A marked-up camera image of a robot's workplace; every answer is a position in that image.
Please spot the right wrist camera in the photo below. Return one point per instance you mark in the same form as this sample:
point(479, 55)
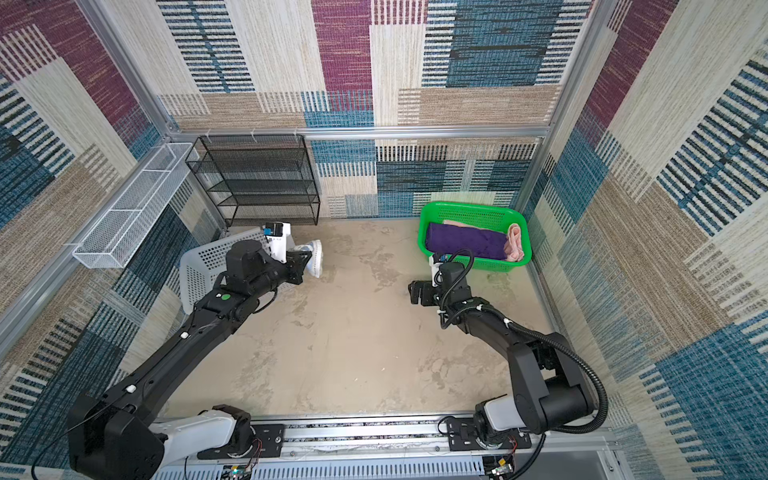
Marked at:
point(435, 261)

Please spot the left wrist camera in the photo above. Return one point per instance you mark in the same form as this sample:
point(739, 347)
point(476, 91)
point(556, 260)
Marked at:
point(278, 236)

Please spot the white printed rabbit towel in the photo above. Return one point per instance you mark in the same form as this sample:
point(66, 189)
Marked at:
point(314, 252)

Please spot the white wire mesh tray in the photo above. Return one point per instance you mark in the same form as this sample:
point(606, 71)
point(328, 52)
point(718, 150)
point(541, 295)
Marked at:
point(113, 241)

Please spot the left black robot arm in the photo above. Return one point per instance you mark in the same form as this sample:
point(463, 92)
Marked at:
point(117, 436)

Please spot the black wire mesh shelf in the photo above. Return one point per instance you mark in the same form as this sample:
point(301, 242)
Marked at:
point(253, 179)

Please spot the green plastic basket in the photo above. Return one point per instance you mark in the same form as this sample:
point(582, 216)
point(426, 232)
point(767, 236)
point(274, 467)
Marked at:
point(486, 217)

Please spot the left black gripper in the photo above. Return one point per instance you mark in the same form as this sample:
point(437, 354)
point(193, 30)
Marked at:
point(295, 265)

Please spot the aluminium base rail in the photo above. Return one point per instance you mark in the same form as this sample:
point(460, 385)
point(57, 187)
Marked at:
point(407, 447)

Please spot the white plastic laundry basket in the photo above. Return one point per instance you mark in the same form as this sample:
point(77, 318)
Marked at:
point(199, 267)

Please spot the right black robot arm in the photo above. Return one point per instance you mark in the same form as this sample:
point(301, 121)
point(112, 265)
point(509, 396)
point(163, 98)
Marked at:
point(553, 388)

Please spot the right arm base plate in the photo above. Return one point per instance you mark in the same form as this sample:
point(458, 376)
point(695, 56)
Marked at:
point(462, 435)

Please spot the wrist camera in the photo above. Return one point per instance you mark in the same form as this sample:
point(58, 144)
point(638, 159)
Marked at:
point(435, 261)
point(278, 236)

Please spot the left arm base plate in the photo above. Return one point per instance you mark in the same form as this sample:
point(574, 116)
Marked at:
point(267, 441)

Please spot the pink towel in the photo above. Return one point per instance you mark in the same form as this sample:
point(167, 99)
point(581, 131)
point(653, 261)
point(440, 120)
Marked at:
point(513, 248)

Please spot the purple towel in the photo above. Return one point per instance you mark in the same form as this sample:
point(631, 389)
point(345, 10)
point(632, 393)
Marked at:
point(450, 239)

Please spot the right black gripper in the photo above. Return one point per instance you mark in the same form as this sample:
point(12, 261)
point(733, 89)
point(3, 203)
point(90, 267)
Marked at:
point(415, 288)

